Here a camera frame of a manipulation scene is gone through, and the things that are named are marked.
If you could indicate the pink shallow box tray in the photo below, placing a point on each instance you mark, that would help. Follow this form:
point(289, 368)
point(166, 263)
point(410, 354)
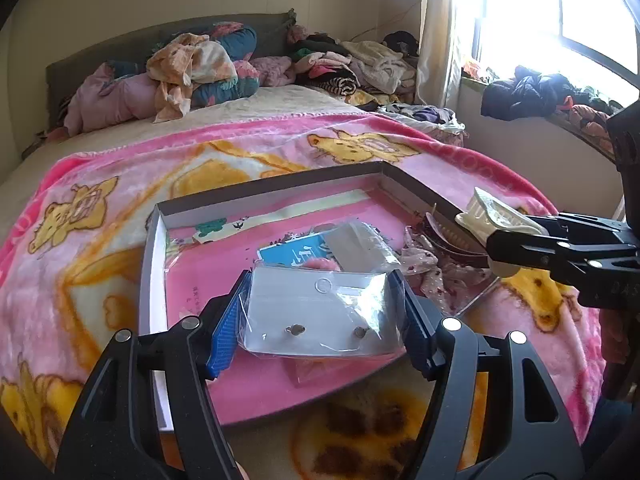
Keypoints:
point(260, 395)

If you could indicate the beige bed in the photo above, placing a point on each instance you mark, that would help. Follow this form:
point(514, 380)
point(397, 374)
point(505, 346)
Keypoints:
point(280, 102)

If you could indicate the peach floral cloth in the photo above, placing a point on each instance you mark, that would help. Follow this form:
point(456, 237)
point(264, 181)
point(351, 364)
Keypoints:
point(185, 67)

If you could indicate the pink fluffy hair clip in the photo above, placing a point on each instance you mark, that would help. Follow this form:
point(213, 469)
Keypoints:
point(320, 264)

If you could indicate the dark green headboard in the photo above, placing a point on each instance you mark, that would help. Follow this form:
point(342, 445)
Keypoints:
point(100, 42)

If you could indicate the orange patterned cloth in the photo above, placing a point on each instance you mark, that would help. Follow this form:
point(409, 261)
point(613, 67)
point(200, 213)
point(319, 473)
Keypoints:
point(592, 125)

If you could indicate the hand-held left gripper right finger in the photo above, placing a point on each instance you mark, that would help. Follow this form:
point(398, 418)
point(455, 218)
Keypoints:
point(412, 325)

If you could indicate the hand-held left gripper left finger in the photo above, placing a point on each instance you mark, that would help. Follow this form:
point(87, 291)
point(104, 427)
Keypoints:
point(227, 330)

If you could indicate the pink printed blanket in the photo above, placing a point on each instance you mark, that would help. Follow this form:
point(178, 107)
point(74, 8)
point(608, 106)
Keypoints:
point(75, 280)

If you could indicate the dark blue floral pillow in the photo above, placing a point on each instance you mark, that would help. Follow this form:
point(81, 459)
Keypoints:
point(235, 40)

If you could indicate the blue printed card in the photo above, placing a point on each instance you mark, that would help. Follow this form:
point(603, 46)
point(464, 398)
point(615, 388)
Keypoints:
point(287, 255)

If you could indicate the crinkled clear packet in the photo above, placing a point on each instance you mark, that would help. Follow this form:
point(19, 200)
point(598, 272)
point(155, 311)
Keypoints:
point(315, 370)

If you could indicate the pile of clothes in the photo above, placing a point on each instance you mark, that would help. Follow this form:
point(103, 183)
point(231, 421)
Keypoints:
point(360, 65)

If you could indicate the pink floral scrunchie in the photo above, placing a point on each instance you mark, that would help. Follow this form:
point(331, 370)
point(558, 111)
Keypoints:
point(440, 275)

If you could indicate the pink quilt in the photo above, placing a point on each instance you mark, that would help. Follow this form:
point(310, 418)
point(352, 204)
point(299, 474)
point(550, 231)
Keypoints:
point(110, 97)

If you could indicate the window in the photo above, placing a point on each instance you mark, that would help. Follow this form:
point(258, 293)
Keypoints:
point(540, 15)

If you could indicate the white hair claw clip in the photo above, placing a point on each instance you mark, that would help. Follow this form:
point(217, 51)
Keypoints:
point(492, 217)

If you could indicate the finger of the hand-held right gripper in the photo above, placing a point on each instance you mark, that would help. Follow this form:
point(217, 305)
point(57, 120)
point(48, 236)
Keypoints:
point(590, 232)
point(525, 255)

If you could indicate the dark jacket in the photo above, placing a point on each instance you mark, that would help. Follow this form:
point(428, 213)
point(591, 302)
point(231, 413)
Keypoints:
point(530, 92)

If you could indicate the heap of mixed cloths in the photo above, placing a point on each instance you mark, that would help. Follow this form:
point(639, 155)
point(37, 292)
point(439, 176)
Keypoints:
point(425, 117)

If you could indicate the cream curtain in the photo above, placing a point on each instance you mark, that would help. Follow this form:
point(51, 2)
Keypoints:
point(440, 35)

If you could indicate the clear earring card packet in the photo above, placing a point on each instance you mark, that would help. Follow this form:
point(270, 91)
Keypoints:
point(310, 310)

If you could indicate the small pink pillow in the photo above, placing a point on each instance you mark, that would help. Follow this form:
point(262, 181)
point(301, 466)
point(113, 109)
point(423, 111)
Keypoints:
point(272, 70)

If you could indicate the dark red hair claw clip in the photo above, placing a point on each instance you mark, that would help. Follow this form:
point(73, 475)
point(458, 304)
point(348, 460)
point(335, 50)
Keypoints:
point(457, 245)

